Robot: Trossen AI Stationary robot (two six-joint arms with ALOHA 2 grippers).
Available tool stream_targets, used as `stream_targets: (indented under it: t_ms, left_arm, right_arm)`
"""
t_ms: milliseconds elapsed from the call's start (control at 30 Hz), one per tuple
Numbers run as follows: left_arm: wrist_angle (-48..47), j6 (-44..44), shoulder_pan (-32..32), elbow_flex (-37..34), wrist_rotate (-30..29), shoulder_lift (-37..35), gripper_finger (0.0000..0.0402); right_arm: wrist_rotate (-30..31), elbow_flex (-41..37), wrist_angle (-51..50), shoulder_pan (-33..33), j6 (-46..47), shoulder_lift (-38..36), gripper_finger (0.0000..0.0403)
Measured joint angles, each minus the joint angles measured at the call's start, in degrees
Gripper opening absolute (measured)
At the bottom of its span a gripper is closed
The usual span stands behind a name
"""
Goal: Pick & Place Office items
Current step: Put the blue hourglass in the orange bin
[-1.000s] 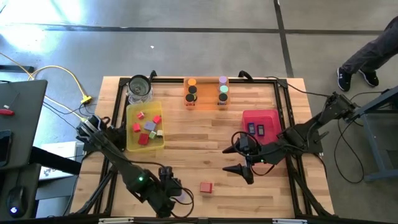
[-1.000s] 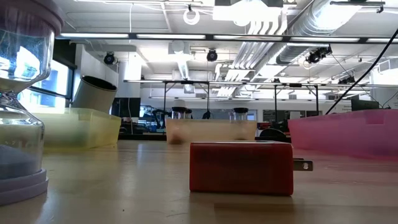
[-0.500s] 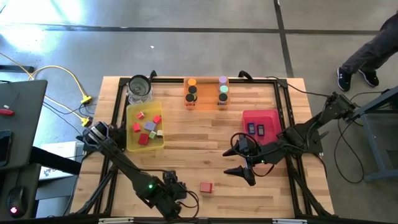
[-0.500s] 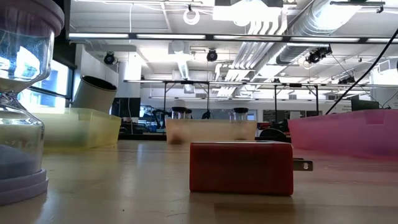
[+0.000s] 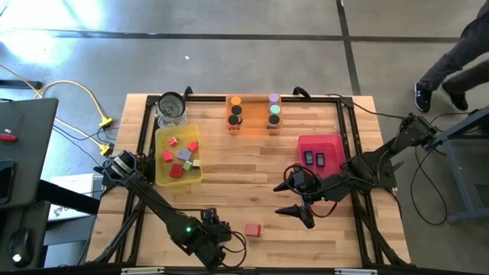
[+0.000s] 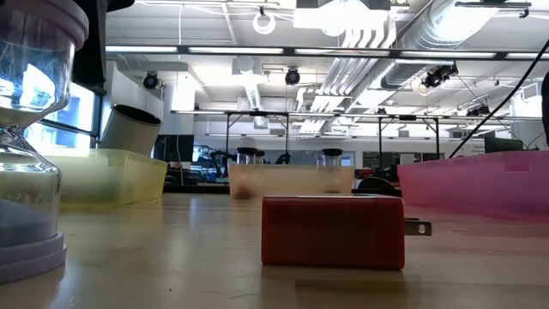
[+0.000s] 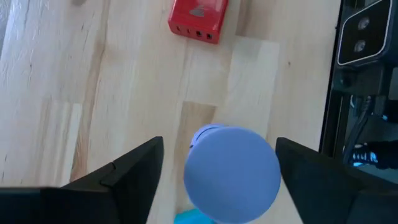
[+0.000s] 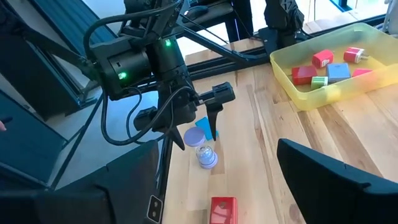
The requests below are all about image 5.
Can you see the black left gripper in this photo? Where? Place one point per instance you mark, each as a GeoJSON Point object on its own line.
{"type": "Point", "coordinates": [212, 252]}

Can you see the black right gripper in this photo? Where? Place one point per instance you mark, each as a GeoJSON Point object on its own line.
{"type": "Point", "coordinates": [308, 206]}

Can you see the blue digital clock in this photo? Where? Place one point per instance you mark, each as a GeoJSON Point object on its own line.
{"type": "Point", "coordinates": [308, 157]}

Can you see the purple digital clock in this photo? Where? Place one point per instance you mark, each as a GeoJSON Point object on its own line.
{"type": "Point", "coordinates": [320, 159]}

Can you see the black-capped purple hourglass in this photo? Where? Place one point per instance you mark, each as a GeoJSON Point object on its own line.
{"type": "Point", "coordinates": [274, 119]}

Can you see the red labelled charger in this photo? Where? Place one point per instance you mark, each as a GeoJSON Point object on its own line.
{"type": "Point", "coordinates": [176, 170]}

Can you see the mint green hourglass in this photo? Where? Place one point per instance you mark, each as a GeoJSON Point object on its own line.
{"type": "Point", "coordinates": [275, 109]}

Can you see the white cube charger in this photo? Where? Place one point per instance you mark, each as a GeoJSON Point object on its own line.
{"type": "Point", "coordinates": [196, 163]}

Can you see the black-capped red hourglass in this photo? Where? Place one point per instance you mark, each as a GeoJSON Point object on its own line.
{"type": "Point", "coordinates": [233, 120]}

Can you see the black-capped yellow hourglass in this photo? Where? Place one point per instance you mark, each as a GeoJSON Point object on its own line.
{"type": "Point", "coordinates": [237, 110]}

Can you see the lilac hourglass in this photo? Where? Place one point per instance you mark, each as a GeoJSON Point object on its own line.
{"type": "Point", "coordinates": [273, 98]}

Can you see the periwinkle wall charger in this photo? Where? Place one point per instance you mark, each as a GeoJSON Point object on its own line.
{"type": "Point", "coordinates": [184, 154]}

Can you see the pink wall charger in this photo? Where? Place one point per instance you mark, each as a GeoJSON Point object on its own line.
{"type": "Point", "coordinates": [167, 156]}

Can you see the red cube charger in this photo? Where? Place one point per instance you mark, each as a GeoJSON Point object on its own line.
{"type": "Point", "coordinates": [193, 146]}

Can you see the orange hourglass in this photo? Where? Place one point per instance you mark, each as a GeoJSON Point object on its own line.
{"type": "Point", "coordinates": [235, 100]}

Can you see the small pink charger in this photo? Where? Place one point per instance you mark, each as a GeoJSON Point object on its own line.
{"type": "Point", "coordinates": [173, 141]}

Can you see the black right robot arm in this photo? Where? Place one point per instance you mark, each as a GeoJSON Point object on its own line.
{"type": "Point", "coordinates": [382, 156]}

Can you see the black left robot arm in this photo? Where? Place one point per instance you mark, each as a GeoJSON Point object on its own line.
{"type": "Point", "coordinates": [153, 198]}

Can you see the pink translucent plastic bin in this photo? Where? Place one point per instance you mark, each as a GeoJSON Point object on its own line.
{"type": "Point", "coordinates": [324, 143]}

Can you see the white bar light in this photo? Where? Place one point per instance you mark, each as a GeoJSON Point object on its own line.
{"type": "Point", "coordinates": [141, 270]}
{"type": "Point", "coordinates": [355, 272]}

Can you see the orange translucent plastic bin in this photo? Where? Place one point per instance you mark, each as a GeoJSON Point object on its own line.
{"type": "Point", "coordinates": [254, 122]}

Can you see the yellow translucent plastic bin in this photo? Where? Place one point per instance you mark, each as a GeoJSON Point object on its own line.
{"type": "Point", "coordinates": [168, 173]}

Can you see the clear glass jar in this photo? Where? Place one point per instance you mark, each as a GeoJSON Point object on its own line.
{"type": "Point", "coordinates": [172, 109]}

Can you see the black desk crossbar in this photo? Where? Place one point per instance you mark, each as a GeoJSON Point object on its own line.
{"type": "Point", "coordinates": [68, 198]}

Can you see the white printed box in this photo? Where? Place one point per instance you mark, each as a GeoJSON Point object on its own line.
{"type": "Point", "coordinates": [72, 187]}

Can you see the person's foot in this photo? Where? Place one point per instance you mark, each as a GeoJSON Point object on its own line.
{"type": "Point", "coordinates": [423, 97]}
{"type": "Point", "coordinates": [456, 98]}

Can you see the blue metal stand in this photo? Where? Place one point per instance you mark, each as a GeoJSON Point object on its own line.
{"type": "Point", "coordinates": [456, 149]}

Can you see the black computer mouse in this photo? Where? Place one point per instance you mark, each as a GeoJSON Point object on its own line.
{"type": "Point", "coordinates": [21, 244]}

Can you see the grey desk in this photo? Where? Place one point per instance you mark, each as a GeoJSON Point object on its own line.
{"type": "Point", "coordinates": [34, 153]}

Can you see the black phone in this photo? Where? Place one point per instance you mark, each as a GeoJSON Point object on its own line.
{"type": "Point", "coordinates": [5, 183]}

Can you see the person's leg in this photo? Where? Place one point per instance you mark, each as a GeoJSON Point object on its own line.
{"type": "Point", "coordinates": [470, 78]}
{"type": "Point", "coordinates": [458, 53]}

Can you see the black floor strip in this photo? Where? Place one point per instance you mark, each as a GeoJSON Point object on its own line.
{"type": "Point", "coordinates": [19, 84]}

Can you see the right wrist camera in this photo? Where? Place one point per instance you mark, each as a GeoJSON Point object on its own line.
{"type": "Point", "coordinates": [303, 176]}

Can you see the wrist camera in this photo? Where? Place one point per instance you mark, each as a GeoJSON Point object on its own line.
{"type": "Point", "coordinates": [303, 176]}
{"type": "Point", "coordinates": [214, 223]}

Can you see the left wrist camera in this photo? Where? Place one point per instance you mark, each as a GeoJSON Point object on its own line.
{"type": "Point", "coordinates": [214, 223]}

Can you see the red wall charger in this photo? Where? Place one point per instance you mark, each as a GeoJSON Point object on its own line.
{"type": "Point", "coordinates": [253, 230]}

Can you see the black aluminium table frame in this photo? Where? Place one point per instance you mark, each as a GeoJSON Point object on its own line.
{"type": "Point", "coordinates": [357, 229]}

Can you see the black curved bracket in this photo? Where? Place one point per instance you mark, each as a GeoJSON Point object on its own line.
{"type": "Point", "coordinates": [300, 90]}
{"type": "Point", "coordinates": [187, 91]}

